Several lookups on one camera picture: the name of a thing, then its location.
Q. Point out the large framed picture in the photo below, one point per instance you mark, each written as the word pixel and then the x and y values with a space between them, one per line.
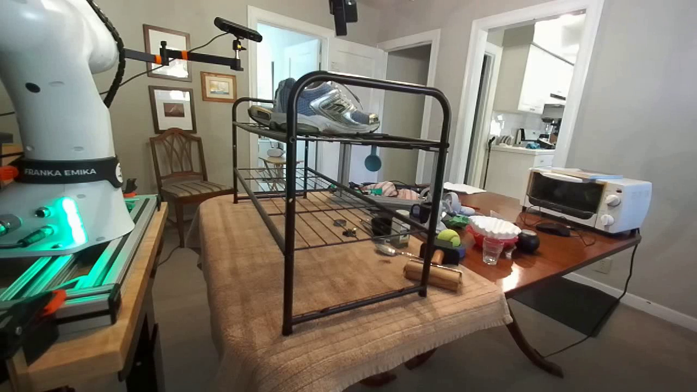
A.
pixel 167 39

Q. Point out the beige woven tablecloth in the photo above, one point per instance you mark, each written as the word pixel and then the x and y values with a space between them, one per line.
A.
pixel 248 306

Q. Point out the green toy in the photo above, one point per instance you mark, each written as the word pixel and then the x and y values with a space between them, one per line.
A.
pixel 456 221

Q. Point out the black remote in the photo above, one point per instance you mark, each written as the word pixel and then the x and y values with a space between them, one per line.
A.
pixel 557 229

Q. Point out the black metal shoe rack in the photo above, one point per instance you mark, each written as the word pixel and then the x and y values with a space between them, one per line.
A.
pixel 288 218

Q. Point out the small gold framed picture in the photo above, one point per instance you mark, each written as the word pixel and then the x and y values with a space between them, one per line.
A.
pixel 219 87

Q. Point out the pink striped cloth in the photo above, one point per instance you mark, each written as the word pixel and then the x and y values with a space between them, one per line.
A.
pixel 384 190

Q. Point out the blue measuring spoon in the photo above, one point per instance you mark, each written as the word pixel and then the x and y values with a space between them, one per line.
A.
pixel 373 161

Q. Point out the round metal lid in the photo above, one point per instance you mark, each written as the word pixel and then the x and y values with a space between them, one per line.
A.
pixel 387 251

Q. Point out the brown wooden chair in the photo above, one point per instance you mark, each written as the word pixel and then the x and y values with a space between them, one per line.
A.
pixel 181 188

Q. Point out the white kitchen wall cabinet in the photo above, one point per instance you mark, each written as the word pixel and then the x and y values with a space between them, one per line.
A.
pixel 546 73

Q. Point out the white toaster oven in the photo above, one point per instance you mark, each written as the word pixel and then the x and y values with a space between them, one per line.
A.
pixel 624 202

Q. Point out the small black holder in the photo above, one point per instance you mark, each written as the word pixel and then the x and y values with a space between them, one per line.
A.
pixel 456 254

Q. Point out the white red bowl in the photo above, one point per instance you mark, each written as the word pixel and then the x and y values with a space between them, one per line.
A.
pixel 494 229

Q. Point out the brown wooden dining table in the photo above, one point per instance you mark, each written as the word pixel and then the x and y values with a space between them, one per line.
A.
pixel 567 252

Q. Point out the white kitchen counter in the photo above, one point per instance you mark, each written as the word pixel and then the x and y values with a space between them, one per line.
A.
pixel 508 175

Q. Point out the wooden block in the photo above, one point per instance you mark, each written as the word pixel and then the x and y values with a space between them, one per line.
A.
pixel 437 276

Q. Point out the black clamp orange tip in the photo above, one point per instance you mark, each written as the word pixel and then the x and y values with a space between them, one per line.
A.
pixel 30 326

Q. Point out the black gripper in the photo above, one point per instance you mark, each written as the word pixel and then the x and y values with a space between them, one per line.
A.
pixel 342 9

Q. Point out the black bar camera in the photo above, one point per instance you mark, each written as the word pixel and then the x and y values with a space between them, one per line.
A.
pixel 236 28

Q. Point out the yellow green ball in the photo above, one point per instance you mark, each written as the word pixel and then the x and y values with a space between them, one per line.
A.
pixel 449 238

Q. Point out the clear drinking glass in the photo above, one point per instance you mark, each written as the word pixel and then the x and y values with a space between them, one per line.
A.
pixel 494 252

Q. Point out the black measuring cup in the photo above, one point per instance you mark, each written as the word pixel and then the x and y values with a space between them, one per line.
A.
pixel 383 225

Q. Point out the small black mug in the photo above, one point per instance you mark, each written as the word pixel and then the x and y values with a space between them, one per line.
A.
pixel 528 242

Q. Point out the white paper sheet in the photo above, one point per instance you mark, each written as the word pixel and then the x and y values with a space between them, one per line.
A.
pixel 465 188

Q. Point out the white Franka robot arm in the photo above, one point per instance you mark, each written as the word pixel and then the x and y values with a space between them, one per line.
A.
pixel 57 108

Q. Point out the aluminium base frame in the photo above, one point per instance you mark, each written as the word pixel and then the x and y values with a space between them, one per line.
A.
pixel 95 275

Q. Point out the wooden workbench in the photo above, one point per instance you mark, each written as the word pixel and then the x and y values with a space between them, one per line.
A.
pixel 95 348

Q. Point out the dark framed picture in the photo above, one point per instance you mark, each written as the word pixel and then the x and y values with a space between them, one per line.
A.
pixel 173 108

